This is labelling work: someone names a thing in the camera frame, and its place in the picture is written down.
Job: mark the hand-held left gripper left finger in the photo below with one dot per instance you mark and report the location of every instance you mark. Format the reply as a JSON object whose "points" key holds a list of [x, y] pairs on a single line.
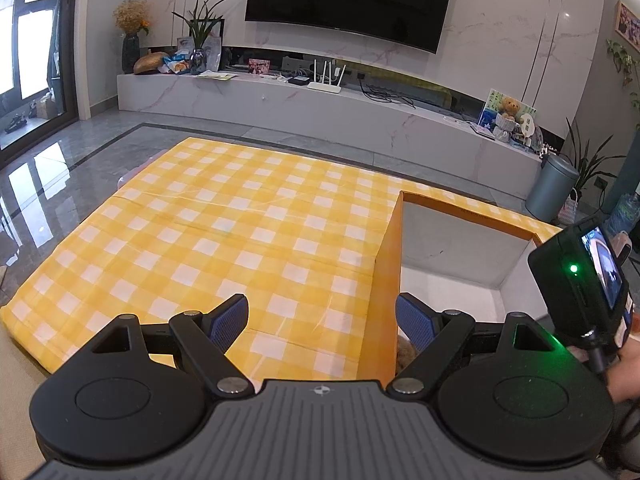
{"points": [[232, 317]]}

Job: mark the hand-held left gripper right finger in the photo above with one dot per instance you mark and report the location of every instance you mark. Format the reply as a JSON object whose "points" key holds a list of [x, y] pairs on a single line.
{"points": [[415, 322]]}

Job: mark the brown plush toy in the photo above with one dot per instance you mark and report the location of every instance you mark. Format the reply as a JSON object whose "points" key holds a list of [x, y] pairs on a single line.
{"points": [[404, 355]]}

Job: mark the orange cardboard box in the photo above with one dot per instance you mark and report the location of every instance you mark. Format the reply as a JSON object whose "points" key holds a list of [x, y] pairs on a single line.
{"points": [[385, 305]]}

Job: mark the person's right hand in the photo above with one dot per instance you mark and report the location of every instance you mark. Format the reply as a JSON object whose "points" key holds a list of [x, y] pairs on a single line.
{"points": [[624, 377]]}

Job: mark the pastel woven bag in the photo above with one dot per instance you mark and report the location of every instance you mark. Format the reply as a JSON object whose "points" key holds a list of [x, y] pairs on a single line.
{"points": [[568, 210]]}

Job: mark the large blue water bottle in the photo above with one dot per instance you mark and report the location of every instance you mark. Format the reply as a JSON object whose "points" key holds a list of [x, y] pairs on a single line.
{"points": [[622, 215]]}

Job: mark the grey-blue pedal bin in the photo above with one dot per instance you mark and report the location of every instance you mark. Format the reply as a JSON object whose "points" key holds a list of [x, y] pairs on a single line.
{"points": [[550, 190]]}

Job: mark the yellow checkered tablecloth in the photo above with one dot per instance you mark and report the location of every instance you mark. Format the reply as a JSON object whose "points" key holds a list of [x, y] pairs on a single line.
{"points": [[200, 220]]}

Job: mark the tall leafy floor plant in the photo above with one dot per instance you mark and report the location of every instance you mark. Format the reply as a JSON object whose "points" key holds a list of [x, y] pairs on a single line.
{"points": [[590, 165]]}

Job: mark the white round hand fan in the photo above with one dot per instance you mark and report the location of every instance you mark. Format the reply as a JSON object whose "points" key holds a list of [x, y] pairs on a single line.
{"points": [[528, 124]]}

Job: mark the brown teddy bear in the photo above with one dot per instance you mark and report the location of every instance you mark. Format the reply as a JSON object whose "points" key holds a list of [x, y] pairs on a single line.
{"points": [[510, 107]]}

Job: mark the green illustrated card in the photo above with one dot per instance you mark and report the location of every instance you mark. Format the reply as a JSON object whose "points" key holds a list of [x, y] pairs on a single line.
{"points": [[492, 102]]}

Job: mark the white marble television cabinet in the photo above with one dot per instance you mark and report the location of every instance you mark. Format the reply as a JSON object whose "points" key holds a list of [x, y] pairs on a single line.
{"points": [[300, 105]]}

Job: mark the hanging vine plant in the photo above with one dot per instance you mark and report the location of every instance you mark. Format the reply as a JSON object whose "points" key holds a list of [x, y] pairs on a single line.
{"points": [[622, 57]]}

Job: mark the stack of papers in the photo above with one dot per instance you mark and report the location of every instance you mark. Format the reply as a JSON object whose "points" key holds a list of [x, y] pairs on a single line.
{"points": [[216, 76]]}

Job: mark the black set-top box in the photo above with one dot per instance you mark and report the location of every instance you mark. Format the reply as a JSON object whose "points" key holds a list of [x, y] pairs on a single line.
{"points": [[300, 80]]}

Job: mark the white router with antennas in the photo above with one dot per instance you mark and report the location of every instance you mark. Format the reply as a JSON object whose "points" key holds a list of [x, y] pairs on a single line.
{"points": [[326, 85]]}

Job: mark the small pink box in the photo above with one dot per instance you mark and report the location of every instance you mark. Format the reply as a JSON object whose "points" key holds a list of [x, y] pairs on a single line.
{"points": [[259, 67]]}

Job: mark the green plant in glass vase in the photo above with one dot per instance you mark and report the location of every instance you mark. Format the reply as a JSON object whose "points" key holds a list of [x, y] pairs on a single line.
{"points": [[199, 60]]}

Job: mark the blue snack bag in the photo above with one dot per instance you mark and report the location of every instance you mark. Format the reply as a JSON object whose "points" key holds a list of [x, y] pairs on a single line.
{"points": [[175, 62]]}

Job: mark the brown straw hat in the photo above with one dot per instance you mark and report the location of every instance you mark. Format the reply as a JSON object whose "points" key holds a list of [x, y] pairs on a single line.
{"points": [[150, 62]]}

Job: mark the dark vase with dried flowers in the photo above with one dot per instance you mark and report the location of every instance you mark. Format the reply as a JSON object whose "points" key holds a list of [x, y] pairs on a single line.
{"points": [[130, 55]]}

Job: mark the black curved television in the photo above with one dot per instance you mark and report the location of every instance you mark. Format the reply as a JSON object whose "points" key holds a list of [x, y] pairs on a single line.
{"points": [[350, 0]]}

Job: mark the black-framed glass door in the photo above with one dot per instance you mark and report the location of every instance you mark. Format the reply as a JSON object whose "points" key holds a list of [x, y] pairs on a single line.
{"points": [[30, 50]]}

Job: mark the wall socket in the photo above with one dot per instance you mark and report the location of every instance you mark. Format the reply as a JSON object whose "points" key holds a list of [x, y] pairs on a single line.
{"points": [[601, 184]]}

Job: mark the framed wall picture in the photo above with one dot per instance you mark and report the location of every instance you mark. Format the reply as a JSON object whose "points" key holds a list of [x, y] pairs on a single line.
{"points": [[629, 25]]}

